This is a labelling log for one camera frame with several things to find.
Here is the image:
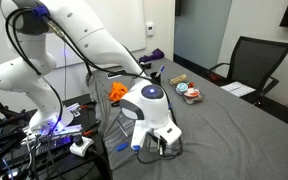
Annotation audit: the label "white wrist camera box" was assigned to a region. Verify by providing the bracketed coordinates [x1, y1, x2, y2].
[153, 119, 183, 147]

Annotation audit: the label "black tongs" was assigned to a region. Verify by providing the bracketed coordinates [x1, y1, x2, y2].
[110, 99, 122, 108]

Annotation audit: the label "white paper sheet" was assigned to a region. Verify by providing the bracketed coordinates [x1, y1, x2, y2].
[219, 80, 257, 98]

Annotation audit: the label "blue pen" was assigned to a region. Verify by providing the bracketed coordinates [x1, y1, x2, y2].
[154, 64, 166, 78]

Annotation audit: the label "white wall thermostat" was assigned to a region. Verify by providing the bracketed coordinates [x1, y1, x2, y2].
[145, 21, 155, 37]

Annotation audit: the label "white emergency stop box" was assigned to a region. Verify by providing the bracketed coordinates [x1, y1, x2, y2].
[69, 134, 95, 158]

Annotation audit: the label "black office chair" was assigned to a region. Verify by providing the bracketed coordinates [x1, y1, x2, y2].
[206, 35, 288, 108]

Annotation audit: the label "purple cloth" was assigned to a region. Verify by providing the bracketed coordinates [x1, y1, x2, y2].
[138, 48, 166, 64]

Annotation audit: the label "black cup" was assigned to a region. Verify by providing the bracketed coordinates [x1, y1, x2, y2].
[149, 71, 162, 86]

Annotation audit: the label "orange crumpled cloth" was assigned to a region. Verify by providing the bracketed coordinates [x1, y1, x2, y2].
[108, 81, 129, 103]

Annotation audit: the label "black phone with white frame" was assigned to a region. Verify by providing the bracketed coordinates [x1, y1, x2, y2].
[105, 70, 119, 80]

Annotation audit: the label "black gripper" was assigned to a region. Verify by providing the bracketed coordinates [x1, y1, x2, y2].
[147, 130, 172, 158]

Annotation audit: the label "blue marker cap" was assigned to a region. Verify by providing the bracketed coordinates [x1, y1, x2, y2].
[115, 142, 130, 152]

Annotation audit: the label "black base cable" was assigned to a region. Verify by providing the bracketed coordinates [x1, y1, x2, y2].
[4, 7, 66, 134]

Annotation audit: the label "wooden block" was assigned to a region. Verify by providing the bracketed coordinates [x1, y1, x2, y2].
[168, 73, 188, 86]

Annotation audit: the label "black robot stand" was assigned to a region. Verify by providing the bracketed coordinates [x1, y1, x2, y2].
[0, 83, 113, 180]

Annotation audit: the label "round blue tin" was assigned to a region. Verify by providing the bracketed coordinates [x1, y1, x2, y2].
[175, 82, 189, 95]

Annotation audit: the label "black control box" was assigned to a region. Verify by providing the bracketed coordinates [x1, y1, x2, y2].
[33, 133, 75, 156]

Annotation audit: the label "red handled clamp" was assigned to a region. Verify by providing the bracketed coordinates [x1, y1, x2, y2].
[82, 127, 100, 138]
[79, 102, 97, 112]

